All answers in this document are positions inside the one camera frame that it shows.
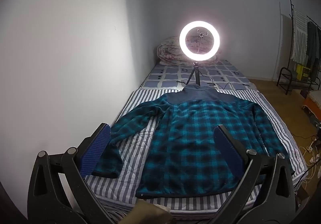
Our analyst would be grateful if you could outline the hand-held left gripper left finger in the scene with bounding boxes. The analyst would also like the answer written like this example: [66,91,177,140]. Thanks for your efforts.
[27,123,118,224]

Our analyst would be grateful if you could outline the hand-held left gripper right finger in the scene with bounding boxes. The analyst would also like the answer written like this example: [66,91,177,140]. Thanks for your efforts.
[213,125,298,224]

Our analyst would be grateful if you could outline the teal plaid fleece jacket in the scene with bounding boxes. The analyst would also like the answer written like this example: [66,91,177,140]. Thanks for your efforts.
[91,84,295,199]

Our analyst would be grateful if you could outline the black clothes rack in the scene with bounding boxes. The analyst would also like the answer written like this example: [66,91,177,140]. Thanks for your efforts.
[276,0,321,95]

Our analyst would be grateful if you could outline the grey white striped quilt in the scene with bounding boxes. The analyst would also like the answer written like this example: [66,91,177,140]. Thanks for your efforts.
[84,88,309,217]

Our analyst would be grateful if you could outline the tan blurred object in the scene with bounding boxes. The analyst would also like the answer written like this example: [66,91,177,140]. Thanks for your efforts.
[123,200,171,224]

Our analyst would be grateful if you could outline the blue white checked bed sheet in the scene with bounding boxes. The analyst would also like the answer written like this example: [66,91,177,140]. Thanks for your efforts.
[139,59,257,91]

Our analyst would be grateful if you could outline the orange padded stool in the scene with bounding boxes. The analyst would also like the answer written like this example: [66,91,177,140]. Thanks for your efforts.
[302,90,321,116]

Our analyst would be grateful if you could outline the yellow box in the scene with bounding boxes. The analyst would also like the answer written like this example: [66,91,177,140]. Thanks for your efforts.
[296,64,311,80]

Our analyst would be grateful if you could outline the folded floral quilt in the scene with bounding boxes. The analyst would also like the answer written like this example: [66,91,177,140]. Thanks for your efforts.
[157,36,217,66]

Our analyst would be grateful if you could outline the dark hanging garment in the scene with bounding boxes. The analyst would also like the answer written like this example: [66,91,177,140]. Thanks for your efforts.
[306,21,321,81]

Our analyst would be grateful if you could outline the striped hanging towel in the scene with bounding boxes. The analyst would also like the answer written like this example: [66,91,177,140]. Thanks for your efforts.
[291,7,308,64]

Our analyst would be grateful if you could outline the black ring light cable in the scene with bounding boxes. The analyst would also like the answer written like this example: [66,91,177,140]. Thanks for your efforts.
[177,76,254,91]

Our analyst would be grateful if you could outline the ring light on tripod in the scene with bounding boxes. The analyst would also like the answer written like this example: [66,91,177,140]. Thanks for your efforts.
[179,20,221,87]

